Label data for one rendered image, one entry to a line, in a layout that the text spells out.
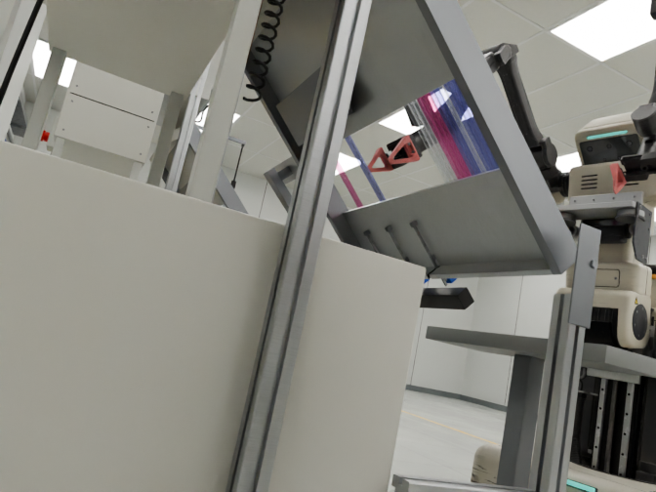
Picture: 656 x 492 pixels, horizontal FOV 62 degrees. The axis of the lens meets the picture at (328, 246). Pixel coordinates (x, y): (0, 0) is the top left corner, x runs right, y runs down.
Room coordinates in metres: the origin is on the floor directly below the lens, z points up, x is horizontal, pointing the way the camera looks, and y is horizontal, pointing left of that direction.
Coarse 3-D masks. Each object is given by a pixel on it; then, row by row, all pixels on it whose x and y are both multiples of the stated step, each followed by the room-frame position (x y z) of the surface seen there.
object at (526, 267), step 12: (468, 264) 1.19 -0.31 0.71; (480, 264) 1.15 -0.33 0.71; (492, 264) 1.11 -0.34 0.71; (504, 264) 1.08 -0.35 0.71; (516, 264) 1.04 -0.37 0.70; (528, 264) 1.01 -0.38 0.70; (540, 264) 0.98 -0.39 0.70; (432, 276) 1.26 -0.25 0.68; (444, 276) 1.22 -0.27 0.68; (456, 276) 1.18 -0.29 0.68; (468, 276) 1.15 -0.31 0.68; (480, 276) 1.12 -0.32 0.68; (492, 276) 1.08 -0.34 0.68
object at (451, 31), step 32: (416, 0) 0.79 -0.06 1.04; (448, 0) 0.80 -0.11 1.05; (448, 32) 0.80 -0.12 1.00; (448, 64) 0.83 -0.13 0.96; (480, 64) 0.83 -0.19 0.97; (480, 96) 0.83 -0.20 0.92; (480, 128) 0.86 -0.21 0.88; (512, 128) 0.87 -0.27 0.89; (512, 160) 0.87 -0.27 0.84; (512, 192) 0.90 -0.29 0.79; (544, 192) 0.90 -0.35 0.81; (544, 224) 0.91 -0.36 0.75; (544, 256) 0.93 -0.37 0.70
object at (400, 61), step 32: (288, 0) 1.10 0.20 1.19; (320, 0) 1.02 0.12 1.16; (384, 0) 0.89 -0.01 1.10; (288, 32) 1.18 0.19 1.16; (320, 32) 1.09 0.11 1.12; (384, 32) 0.94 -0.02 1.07; (416, 32) 0.88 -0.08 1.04; (288, 64) 1.26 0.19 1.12; (320, 64) 1.16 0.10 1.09; (384, 64) 1.00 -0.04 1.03; (416, 64) 0.93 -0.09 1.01; (288, 96) 1.27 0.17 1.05; (352, 96) 1.14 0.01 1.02; (384, 96) 1.06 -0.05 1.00; (416, 96) 0.98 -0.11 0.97; (288, 128) 1.37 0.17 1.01; (352, 128) 1.21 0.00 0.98
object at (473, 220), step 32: (416, 192) 1.18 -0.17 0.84; (448, 192) 1.09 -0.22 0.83; (480, 192) 1.01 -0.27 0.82; (352, 224) 1.49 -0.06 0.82; (384, 224) 1.36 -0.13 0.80; (416, 224) 1.24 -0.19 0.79; (448, 224) 1.15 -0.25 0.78; (480, 224) 1.07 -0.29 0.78; (512, 224) 1.00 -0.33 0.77; (416, 256) 1.34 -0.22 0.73; (448, 256) 1.23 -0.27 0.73; (480, 256) 1.14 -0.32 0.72; (512, 256) 1.06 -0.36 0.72
